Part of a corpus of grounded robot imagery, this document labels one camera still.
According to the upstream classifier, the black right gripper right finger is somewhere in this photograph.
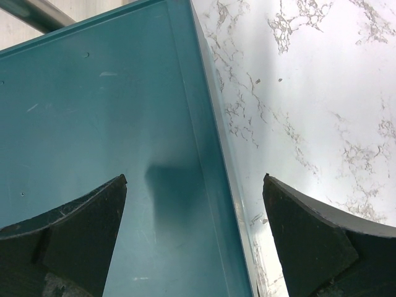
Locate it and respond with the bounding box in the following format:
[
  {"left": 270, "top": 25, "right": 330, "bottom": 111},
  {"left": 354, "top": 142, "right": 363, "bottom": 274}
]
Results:
[{"left": 263, "top": 174, "right": 395, "bottom": 296}]

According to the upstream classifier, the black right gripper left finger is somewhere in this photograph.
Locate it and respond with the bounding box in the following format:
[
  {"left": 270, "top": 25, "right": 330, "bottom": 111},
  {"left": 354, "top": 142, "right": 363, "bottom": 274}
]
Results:
[{"left": 1, "top": 174, "right": 127, "bottom": 296}]

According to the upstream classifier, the teal drawer organizer box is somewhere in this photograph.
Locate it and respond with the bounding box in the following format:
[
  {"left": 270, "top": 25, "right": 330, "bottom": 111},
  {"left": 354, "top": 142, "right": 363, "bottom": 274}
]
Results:
[{"left": 1, "top": 1, "right": 254, "bottom": 296}]

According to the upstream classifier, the white wooden shelf table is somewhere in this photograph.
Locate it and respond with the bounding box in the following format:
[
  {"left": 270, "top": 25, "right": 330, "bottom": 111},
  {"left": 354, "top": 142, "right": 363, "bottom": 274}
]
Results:
[{"left": 0, "top": 0, "right": 93, "bottom": 52}]

